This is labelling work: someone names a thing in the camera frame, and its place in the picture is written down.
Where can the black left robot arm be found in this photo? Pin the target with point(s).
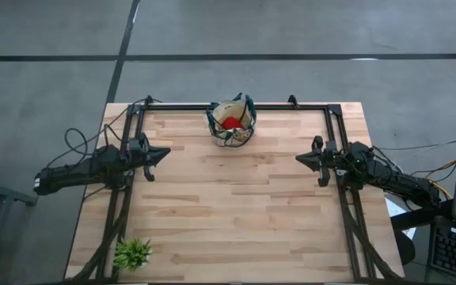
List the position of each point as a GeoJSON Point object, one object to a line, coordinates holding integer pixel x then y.
{"type": "Point", "coordinates": [77, 171]}

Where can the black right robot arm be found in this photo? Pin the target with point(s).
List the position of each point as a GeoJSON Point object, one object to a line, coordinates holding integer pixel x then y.
{"type": "Point", "coordinates": [394, 178]}

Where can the black computer keyboard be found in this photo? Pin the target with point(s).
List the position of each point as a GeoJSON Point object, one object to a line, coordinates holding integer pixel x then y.
{"type": "Point", "coordinates": [455, 251]}

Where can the beige canvas bag green trim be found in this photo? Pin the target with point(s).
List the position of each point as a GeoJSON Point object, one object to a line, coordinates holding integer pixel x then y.
{"type": "Point", "coordinates": [222, 136]}

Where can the red gardening glove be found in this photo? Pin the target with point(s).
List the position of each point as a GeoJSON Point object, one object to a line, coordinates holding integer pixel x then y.
{"type": "Point", "coordinates": [232, 123]}

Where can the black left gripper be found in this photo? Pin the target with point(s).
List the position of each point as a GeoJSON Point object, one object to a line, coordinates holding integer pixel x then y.
{"type": "Point", "coordinates": [139, 152]}

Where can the grey metal cart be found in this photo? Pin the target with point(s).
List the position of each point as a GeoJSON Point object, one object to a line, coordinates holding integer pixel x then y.
{"type": "Point", "coordinates": [10, 194]}

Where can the black aluminium table frame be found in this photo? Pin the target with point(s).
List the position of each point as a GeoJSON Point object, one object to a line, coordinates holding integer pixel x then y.
{"type": "Point", "coordinates": [291, 107]}

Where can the black computer desk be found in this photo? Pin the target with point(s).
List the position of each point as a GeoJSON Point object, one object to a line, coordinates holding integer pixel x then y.
{"type": "Point", "coordinates": [422, 217]}

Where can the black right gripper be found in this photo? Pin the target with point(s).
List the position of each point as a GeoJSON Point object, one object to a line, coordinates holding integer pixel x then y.
{"type": "Point", "coordinates": [330, 158]}

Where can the white paper sheet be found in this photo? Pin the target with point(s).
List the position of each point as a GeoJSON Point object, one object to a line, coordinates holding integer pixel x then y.
{"type": "Point", "coordinates": [394, 209]}

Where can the black round stool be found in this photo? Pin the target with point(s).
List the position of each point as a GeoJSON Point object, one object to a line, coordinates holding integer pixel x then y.
{"type": "Point", "coordinates": [407, 248]}

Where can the small green potted plant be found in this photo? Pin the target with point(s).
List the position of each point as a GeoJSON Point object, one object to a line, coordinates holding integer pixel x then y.
{"type": "Point", "coordinates": [132, 254]}

